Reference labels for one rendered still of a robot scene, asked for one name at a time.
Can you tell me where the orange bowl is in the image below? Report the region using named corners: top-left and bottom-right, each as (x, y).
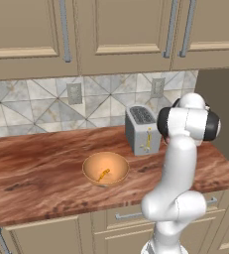
top-left (81, 151), bottom-right (131, 189)

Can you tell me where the yellow banana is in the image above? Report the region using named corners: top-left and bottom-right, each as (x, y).
top-left (96, 168), bottom-right (111, 183)

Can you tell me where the beige base cupboard door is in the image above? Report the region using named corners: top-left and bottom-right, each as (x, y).
top-left (0, 212), bottom-right (95, 254)

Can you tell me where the grey toaster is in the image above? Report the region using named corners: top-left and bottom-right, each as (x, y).
top-left (124, 104), bottom-right (163, 157)

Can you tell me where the beige drawer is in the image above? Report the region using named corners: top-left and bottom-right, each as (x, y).
top-left (104, 189), bottom-right (229, 231)
top-left (93, 208), bottom-right (227, 254)

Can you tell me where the beige tall cupboard side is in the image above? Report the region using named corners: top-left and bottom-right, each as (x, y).
top-left (194, 67), bottom-right (229, 172)

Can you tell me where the beige lower drawer front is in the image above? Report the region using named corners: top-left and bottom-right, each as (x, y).
top-left (93, 208), bottom-right (227, 254)

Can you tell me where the grey wall socket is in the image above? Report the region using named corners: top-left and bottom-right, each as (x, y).
top-left (65, 82), bottom-right (83, 106)
top-left (151, 77), bottom-right (167, 99)

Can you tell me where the grey drawer handle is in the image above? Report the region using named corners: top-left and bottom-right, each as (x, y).
top-left (114, 196), bottom-right (218, 221)

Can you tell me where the beige wall cupboard door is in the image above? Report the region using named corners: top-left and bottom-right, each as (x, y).
top-left (0, 0), bottom-right (79, 82)
top-left (73, 0), bottom-right (179, 76)
top-left (171, 0), bottom-right (229, 71)

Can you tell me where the grey base cupboard handle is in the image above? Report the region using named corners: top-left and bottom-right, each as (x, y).
top-left (0, 227), bottom-right (13, 254)

